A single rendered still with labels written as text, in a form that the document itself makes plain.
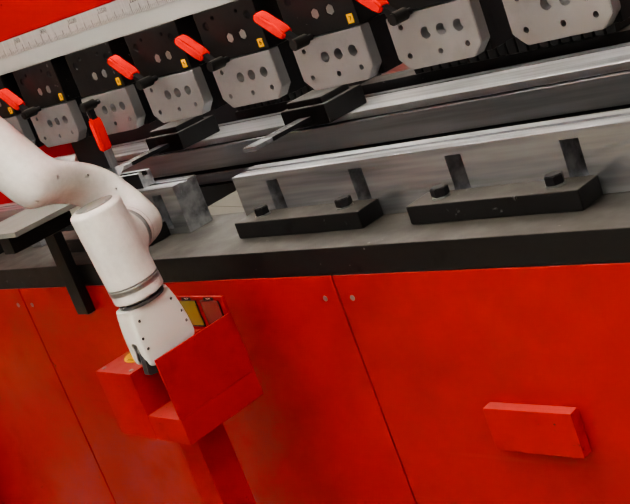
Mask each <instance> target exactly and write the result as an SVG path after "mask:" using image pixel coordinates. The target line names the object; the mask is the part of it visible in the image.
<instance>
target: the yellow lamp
mask: <svg viewBox="0 0 630 504"><path fill-rule="evenodd" d="M179 302H180V304H181V305H182V307H183V308H184V310H185V312H186V313H187V315H188V317H189V319H190V321H191V323H192V325H204V323H203V320H202V318H201V316H200V313H199V311H198V308H197V306H196V303H195V301H179Z"/></svg>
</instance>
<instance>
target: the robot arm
mask: <svg viewBox="0 0 630 504"><path fill-rule="evenodd" d="M0 192H1V193H3V194H4V195H5V196H7V197H8V198H9V199H10V200H12V201H13V202H15V203H16V204H18V205H20V206H22V207H24V208H27V209H35V208H40V207H43V206H47V205H52V204H71V205H75V206H79V207H81V208H80V209H78V210H77V211H76V212H75V213H74V214H73V215H72V216H71V218H70V222H71V224H72V226H73V227H74V229H75V231H76V233H77V235H78V237H79V239H80V241H81V243H82V244H83V246H84V248H85V250H86V252H87V254H88V256H89V258H90V260H91V261H92V263H93V265H94V267H95V269H96V271H97V273H98V275H99V277H100V278H101V280H102V282H103V284H104V286H105V288H106V290H107V292H108V294H109V296H110V298H111V299H112V301H113V303H114V305H115V306H117V307H119V308H120V309H119V310H117V311H116V314H117V318H118V322H119V325H120V328H121V331H122V334H123V337H124V339H125V341H126V344H127V346H128V348H129V351H130V353H131V355H132V357H133V359H134V361H135V362H136V363H137V364H138V365H142V366H143V370H144V373H145V375H153V374H156V373H158V372H159V371H158V369H157V366H156V364H155V362H154V360H155V359H157V358H159V357H160V356H162V355H163V354H165V353H166V352H168V351H169V350H171V349H173V348H174V347H176V346H177V345H179V344H180V343H182V342H184V341H185V340H187V339H188V338H190V337H191V336H193V335H195V333H194V332H195V331H194V327H193V325H192V323H191V321H190V319H189V317H188V315H187V313H186V312H185V310H184V308H183V307H182V305H181V304H180V302H179V301H178V299H177V298H176V297H175V295H174V294H173V293H172V291H171V290H170V289H169V288H168V287H167V286H166V285H165V284H163V279H162V277H161V275H160V273H159V271H158V269H157V267H156V265H155V263H154V261H153V259H152V257H151V255H150V252H149V245H150V244H151V243H152V242H153V241H154V240H155V239H156V238H157V237H158V235H159V233H160V232H161V229H162V217H161V214H160V213H159V211H158V209H157V208H156V207H155V206H154V204H153V203H152V202H151V201H150V200H149V199H147V198H146V197H145V196H144V195H143V194H142V193H141V192H139V191H138V190H137V189H135V188H134V187H133V186H132V185H130V184H129V183H128V182H126V181H125V180H124V179H122V178H121V177H119V176H118V175H116V174H114V173H113V172H111V171H109V170H107V169H105V168H102V167H100V166H97V165H94V164H90V163H85V162H78V161H67V160H59V159H56V158H53V157H51V156H49V155H48V154H46V153H45V152H43V151H42V150H41V149H40V148H39V147H37V146H36V145H35V144H34V143H32V142H31V141H30V140H29V139H28V138H26V137H25V136H24V135H23V134H21V133H20V132H19V131H18V130H17V129H15V128H14V127H13V126H12V125H11V124H9V123H8V122H7V121H6V120H5V119H3V118H2V117H1V116H0Z"/></svg>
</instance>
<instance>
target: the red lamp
mask: <svg viewBox="0 0 630 504"><path fill-rule="evenodd" d="M200 302H201V304H202V307H203V309H204V312H205V314H206V317H207V319H208V322H209V324H212V323H213V322H215V321H216V320H218V319H220V318H221V317H223V315H222V312H221V310H220V307H219V305H218V303H217V301H200Z"/></svg>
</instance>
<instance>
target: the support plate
mask: <svg viewBox="0 0 630 504"><path fill-rule="evenodd" d="M74 207H76V206H75V205H71V204H52V205H47V206H43V207H40V208H35V209H25V210H23V211H21V212H19V213H17V214H15V215H13V216H11V217H9V218H7V219H5V220H3V221H1V222H0V239H6V238H15V237H18V236H20V235H22V234H24V233H26V232H28V231H30V230H32V229H34V228H36V227H38V226H40V225H42V224H44V223H45V222H47V221H49V220H51V219H53V218H55V217H57V216H59V215H61V214H63V213H65V212H67V211H69V210H71V209H72V208H74Z"/></svg>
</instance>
